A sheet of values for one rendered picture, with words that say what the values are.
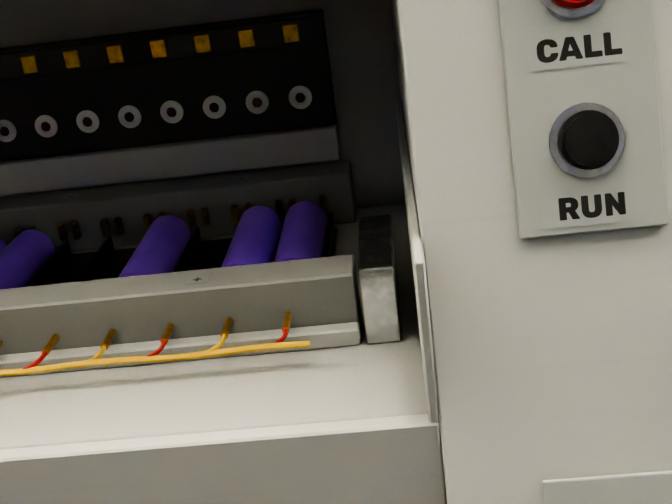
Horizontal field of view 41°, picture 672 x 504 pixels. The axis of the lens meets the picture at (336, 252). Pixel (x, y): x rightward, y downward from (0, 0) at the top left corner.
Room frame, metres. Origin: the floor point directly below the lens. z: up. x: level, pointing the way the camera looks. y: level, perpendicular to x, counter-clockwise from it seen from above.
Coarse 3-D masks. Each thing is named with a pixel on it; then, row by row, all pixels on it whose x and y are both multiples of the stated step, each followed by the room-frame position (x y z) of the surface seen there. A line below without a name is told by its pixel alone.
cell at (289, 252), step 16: (304, 208) 0.38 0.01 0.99; (320, 208) 0.39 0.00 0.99; (288, 224) 0.37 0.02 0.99; (304, 224) 0.36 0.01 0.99; (320, 224) 0.37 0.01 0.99; (288, 240) 0.35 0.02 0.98; (304, 240) 0.34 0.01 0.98; (320, 240) 0.36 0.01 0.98; (288, 256) 0.33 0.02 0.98; (304, 256) 0.33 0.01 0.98; (320, 256) 0.34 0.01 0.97
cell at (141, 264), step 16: (160, 224) 0.38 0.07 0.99; (176, 224) 0.39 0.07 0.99; (144, 240) 0.37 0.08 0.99; (160, 240) 0.36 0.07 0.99; (176, 240) 0.37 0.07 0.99; (144, 256) 0.35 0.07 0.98; (160, 256) 0.35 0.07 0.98; (176, 256) 0.37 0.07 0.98; (128, 272) 0.33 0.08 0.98; (144, 272) 0.33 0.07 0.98; (160, 272) 0.34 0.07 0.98
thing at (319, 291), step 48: (48, 288) 0.32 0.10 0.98; (96, 288) 0.31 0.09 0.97; (144, 288) 0.31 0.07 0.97; (192, 288) 0.30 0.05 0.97; (240, 288) 0.30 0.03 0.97; (288, 288) 0.30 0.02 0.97; (336, 288) 0.30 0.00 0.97; (0, 336) 0.31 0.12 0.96; (48, 336) 0.31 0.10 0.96; (96, 336) 0.31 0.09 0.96; (144, 336) 0.31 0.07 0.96; (192, 336) 0.31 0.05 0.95
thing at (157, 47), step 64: (0, 64) 0.42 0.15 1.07; (64, 64) 0.42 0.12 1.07; (128, 64) 0.42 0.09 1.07; (192, 64) 0.42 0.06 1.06; (256, 64) 0.42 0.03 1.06; (320, 64) 0.42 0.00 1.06; (64, 128) 0.43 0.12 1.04; (128, 128) 0.43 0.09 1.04; (192, 128) 0.43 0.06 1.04; (256, 128) 0.43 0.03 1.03
